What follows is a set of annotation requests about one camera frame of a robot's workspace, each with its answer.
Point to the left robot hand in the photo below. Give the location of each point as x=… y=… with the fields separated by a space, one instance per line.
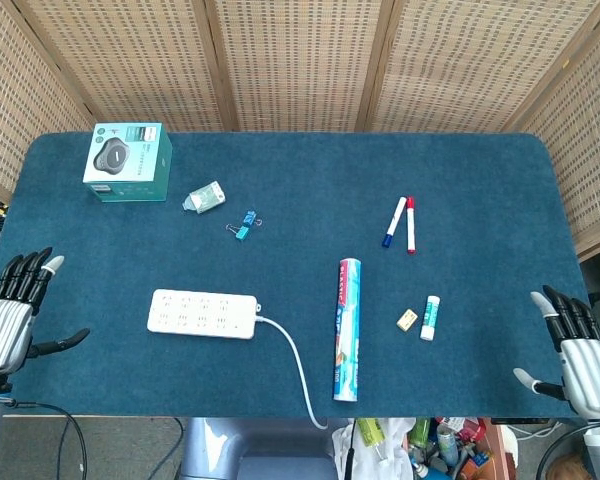
x=5 y=335

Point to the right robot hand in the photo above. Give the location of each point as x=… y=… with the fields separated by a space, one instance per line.
x=582 y=360

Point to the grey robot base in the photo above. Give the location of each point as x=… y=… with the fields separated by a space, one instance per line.
x=240 y=450

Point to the white power strip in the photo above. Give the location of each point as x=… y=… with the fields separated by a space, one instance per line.
x=202 y=315

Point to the box of assorted clutter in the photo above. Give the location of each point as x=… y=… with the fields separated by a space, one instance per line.
x=460 y=447

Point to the white green glue stick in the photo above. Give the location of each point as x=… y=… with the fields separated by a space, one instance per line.
x=430 y=318

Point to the beige eraser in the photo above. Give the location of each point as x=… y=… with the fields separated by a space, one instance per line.
x=406 y=320

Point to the teal speaker product box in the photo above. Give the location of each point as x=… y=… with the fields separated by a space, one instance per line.
x=128 y=161

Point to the red capped whiteboard marker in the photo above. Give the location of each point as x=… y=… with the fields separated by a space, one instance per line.
x=410 y=225

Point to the white plastic bag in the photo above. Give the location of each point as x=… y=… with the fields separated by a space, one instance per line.
x=375 y=455

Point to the blue capped whiteboard marker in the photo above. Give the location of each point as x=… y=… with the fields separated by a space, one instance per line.
x=394 y=222

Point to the plastic wrap roll box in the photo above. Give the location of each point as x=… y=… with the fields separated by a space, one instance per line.
x=348 y=330

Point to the small green plastic packet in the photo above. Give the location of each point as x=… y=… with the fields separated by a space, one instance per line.
x=205 y=198

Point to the blue binder clip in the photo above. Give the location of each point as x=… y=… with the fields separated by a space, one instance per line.
x=250 y=219
x=240 y=232

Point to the blue table mat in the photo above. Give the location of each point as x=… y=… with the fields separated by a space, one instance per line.
x=300 y=250

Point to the woven folding screen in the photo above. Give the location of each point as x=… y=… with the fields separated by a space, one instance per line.
x=300 y=65

